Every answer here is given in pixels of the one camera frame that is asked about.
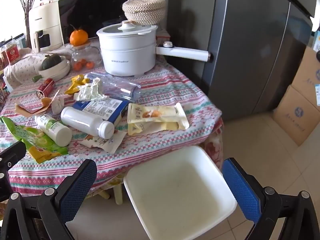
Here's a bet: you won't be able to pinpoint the green squash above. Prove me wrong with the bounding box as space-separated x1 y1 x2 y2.
41 54 62 70

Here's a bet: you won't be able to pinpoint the clear plastic bottle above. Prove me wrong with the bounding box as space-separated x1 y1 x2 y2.
84 72 142 103

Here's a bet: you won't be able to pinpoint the brown paper scrap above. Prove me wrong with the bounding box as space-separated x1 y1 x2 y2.
14 90 59 117

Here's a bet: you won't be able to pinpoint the red soda can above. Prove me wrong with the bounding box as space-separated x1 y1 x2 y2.
36 78 56 98

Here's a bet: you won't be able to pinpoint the striped patterned tablecloth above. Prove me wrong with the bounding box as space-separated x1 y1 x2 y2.
0 37 223 197

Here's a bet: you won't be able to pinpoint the large orange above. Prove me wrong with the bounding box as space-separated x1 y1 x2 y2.
69 29 89 47

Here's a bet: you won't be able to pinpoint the red label packet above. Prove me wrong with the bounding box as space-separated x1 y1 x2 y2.
5 43 19 65

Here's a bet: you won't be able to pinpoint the plain white plastic bottle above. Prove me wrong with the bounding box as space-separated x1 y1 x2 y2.
61 106 115 138

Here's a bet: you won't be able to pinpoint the yellow flat wrapper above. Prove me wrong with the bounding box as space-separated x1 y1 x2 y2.
128 121 175 137

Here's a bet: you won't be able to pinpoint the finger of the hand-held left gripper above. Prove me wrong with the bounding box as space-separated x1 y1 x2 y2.
0 141 27 202

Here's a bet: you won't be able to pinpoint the white floral padded cloth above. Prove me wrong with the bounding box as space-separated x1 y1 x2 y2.
4 49 73 90

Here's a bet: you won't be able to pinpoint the white tissue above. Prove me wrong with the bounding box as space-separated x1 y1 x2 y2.
51 97 65 114

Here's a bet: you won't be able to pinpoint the glass jar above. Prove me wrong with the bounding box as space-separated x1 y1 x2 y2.
71 42 100 71

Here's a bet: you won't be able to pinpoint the dried branches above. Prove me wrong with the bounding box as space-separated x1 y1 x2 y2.
14 0 38 48

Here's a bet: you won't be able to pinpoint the white electric cooking pot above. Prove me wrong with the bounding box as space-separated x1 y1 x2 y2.
96 20 213 77

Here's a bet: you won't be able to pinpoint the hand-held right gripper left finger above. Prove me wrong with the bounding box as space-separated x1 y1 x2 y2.
0 159 97 240

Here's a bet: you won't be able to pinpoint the cream wooden stool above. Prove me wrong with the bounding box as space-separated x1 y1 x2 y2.
96 175 124 205

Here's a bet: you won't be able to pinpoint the grey refrigerator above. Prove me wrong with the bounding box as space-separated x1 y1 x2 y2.
167 0 314 122

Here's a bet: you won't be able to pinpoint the yellow crumpled wrapper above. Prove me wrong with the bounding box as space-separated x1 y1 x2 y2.
64 74 90 95

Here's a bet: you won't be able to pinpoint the green snack bag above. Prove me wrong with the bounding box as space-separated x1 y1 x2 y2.
0 116 69 164

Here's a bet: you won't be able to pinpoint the blue milk carton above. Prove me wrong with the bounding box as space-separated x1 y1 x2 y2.
72 97 130 125

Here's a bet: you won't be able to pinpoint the white ceramic bowl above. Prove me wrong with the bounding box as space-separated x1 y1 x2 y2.
37 56 72 82

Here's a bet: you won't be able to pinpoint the cream yellow snack pouch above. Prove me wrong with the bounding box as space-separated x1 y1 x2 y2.
127 102 190 131

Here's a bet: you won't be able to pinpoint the large cardboard box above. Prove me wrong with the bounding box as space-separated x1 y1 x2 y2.
272 85 320 147

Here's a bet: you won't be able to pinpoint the white torn wrapper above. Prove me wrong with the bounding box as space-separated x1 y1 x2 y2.
79 130 128 153

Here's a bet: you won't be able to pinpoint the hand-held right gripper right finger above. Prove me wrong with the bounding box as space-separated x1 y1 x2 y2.
222 157 320 240

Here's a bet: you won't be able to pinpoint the black microwave oven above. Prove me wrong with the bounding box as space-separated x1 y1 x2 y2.
57 0 169 48

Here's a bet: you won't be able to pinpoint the woven straw basket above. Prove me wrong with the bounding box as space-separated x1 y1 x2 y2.
122 0 167 26

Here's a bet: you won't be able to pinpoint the white bottle green label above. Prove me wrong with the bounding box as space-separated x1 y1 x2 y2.
35 114 72 147

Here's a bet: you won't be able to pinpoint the scribbled paper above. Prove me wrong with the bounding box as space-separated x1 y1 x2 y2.
74 78 109 101

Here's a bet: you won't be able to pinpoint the white square plastic bin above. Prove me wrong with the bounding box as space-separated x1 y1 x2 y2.
124 145 238 240

